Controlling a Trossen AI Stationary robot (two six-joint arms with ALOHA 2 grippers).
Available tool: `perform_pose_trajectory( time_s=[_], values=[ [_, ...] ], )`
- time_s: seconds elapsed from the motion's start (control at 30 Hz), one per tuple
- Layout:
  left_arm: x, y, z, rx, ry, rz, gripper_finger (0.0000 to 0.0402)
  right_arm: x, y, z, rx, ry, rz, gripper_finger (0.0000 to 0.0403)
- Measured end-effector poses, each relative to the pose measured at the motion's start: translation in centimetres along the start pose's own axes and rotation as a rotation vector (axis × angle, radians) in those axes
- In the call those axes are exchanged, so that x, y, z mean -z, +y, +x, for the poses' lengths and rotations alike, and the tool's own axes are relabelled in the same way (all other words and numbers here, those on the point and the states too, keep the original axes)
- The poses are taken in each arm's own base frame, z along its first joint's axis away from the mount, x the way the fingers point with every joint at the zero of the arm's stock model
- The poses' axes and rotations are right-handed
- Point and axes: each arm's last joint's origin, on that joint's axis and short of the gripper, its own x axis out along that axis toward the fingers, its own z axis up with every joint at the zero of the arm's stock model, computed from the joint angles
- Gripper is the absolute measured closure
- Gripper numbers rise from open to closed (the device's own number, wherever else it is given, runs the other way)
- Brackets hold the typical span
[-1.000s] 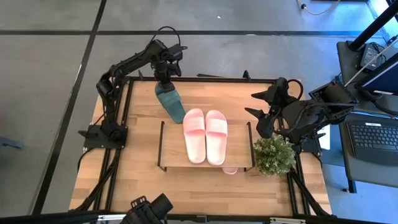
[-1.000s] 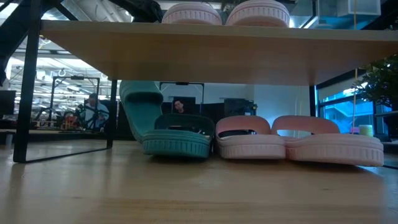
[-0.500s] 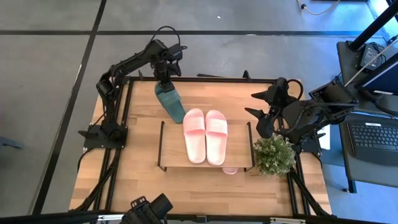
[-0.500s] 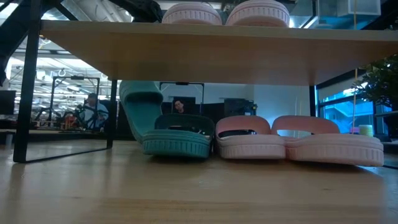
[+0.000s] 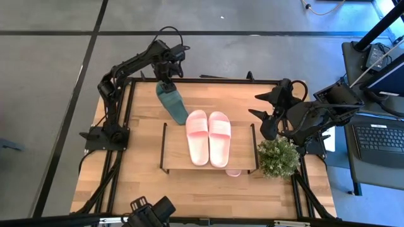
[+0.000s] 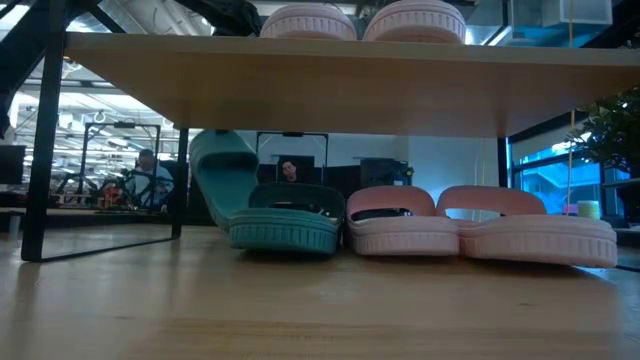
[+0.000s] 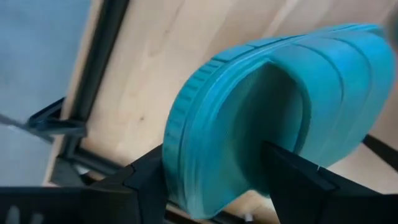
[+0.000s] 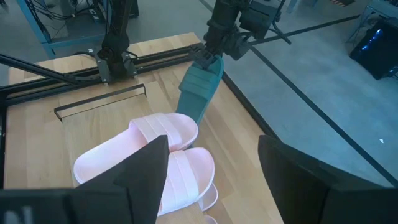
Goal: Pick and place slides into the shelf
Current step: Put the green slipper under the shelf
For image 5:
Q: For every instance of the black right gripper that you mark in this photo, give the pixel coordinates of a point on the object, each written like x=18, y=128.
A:
x=284, y=97

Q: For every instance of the black diagonal pole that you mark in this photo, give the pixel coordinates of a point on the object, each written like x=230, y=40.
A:
x=378, y=26

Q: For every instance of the pink slide sandal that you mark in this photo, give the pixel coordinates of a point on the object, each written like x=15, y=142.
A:
x=219, y=142
x=233, y=173
x=197, y=142

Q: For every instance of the dark grey side desk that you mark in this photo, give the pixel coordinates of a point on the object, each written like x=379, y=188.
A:
x=352, y=63
x=363, y=176

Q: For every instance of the artificial green potted plant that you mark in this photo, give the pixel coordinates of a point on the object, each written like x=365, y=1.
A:
x=277, y=156

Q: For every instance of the grey floor object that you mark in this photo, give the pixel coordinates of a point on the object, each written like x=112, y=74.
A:
x=9, y=145

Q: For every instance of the black power adapter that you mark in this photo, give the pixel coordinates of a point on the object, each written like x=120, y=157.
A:
x=375, y=56

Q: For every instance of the green slide sandal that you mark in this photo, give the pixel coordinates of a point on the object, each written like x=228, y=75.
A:
x=173, y=104

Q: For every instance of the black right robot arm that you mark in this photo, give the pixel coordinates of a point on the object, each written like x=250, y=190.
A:
x=334, y=104

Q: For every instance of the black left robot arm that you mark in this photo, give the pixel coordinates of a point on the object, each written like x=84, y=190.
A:
x=126, y=67

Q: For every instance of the black rig crossbar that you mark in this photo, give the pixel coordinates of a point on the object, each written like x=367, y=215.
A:
x=47, y=220

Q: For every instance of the dark monitor panel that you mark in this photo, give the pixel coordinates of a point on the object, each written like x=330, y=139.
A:
x=391, y=79

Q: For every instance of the black laptop keyboard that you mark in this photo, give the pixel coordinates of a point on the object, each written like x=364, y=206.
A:
x=378, y=142

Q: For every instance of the thin white rod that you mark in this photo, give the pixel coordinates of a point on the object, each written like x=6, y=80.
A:
x=375, y=64

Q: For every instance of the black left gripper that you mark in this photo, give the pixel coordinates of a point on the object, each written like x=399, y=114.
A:
x=168, y=60

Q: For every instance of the black aluminium table frame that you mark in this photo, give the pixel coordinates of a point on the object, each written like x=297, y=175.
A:
x=221, y=81

